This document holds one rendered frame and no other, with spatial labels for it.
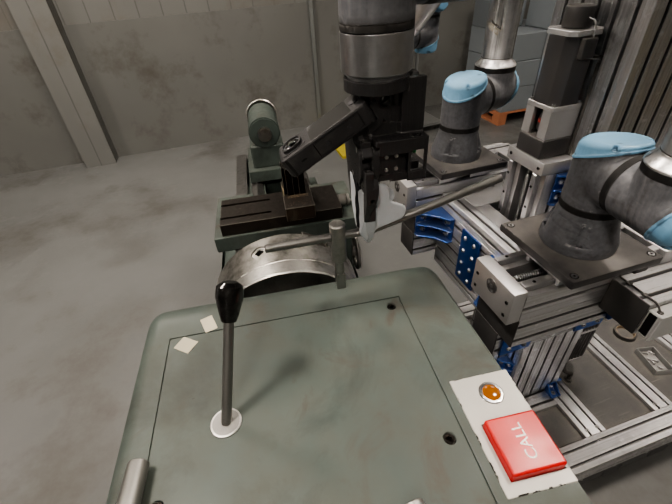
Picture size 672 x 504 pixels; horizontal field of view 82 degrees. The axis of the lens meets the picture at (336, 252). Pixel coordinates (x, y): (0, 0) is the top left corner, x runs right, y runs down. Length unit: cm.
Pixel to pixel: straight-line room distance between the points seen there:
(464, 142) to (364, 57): 85
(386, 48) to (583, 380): 176
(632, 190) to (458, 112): 56
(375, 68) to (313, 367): 36
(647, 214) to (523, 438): 44
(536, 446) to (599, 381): 154
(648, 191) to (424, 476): 55
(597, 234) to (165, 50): 439
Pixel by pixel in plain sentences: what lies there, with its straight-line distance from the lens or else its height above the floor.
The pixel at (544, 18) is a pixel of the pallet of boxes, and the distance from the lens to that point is 516.
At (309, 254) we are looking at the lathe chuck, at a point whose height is 123.
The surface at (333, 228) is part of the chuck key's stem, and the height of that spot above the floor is 140.
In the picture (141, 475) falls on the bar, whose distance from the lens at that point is 50.
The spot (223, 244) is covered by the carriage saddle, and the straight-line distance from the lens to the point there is 141.
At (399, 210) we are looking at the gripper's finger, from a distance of 50.
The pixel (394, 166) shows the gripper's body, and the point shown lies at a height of 148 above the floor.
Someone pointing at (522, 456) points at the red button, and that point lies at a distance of 48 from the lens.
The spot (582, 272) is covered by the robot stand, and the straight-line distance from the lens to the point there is 90.
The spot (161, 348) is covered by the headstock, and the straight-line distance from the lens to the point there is 61.
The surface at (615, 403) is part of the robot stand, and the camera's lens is 198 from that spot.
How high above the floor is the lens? 168
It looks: 38 degrees down
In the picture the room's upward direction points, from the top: 4 degrees counter-clockwise
